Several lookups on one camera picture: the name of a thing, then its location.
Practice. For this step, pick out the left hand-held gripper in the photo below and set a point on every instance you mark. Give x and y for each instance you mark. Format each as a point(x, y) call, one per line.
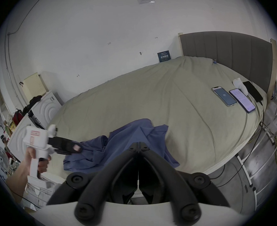
point(35, 138)

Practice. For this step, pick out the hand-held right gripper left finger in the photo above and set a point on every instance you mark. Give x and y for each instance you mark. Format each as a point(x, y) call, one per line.
point(100, 180)

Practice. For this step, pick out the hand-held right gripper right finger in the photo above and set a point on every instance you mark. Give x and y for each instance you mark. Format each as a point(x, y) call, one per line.
point(176, 180)

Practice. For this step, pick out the blue shirt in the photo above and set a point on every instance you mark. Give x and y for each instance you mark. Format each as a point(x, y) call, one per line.
point(129, 138)

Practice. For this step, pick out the person's left forearm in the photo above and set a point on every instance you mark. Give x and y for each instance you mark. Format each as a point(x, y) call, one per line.
point(17, 176)

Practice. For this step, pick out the person's left hand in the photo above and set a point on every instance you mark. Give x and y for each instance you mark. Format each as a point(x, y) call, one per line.
point(44, 165)

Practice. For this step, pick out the black garment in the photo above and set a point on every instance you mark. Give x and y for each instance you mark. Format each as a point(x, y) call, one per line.
point(32, 102)

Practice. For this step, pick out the red bag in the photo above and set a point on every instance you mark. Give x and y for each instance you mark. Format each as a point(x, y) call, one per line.
point(17, 117)

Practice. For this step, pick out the white floor fan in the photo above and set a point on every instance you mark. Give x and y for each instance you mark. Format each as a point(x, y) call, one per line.
point(0, 156)

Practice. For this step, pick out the beige board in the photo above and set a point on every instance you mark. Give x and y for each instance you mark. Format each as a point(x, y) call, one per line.
point(33, 85)

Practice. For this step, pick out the bed with beige sheet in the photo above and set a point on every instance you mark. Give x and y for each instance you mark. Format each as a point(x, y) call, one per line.
point(166, 98)

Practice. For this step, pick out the phone with blue screen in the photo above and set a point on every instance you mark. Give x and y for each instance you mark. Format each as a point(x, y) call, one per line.
point(224, 96)

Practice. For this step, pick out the phone with purple screen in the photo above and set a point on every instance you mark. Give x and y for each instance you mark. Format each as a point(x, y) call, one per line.
point(243, 100)

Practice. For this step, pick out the white hand controller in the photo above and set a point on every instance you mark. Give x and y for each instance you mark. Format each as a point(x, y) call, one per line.
point(239, 83)

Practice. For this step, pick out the black power bank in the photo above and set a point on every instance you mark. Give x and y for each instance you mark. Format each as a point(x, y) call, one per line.
point(253, 90)

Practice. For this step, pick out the dark blue card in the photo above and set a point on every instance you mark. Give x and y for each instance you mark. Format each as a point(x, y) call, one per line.
point(164, 56)

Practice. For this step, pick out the grey padded headboard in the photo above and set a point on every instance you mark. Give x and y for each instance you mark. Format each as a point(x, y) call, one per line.
point(228, 53)

